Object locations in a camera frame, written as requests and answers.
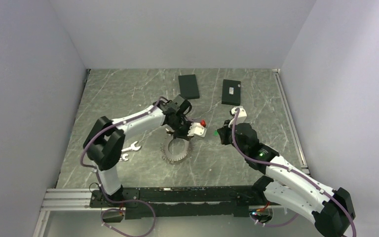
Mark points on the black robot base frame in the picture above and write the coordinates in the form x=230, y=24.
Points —
x=237, y=201

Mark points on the plain black rectangular box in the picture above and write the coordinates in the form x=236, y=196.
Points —
x=188, y=86

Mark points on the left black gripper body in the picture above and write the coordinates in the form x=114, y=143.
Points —
x=181, y=128

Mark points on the aluminium rail frame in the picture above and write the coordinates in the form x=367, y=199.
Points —
x=64, y=199

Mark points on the upper silver wrench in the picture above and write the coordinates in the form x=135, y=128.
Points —
x=133, y=147

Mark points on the lower silver wrench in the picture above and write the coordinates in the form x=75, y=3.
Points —
x=124, y=157

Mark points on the silver wrench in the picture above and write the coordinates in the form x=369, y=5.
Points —
x=133, y=147
x=124, y=157

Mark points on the black box with label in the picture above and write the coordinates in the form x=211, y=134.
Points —
x=231, y=92

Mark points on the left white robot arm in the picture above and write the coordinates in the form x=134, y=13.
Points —
x=104, y=144

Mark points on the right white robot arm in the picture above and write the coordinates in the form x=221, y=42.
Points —
x=330, y=210

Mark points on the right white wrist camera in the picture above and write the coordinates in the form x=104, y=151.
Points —
x=238, y=114

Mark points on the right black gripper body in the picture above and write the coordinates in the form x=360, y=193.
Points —
x=226, y=138

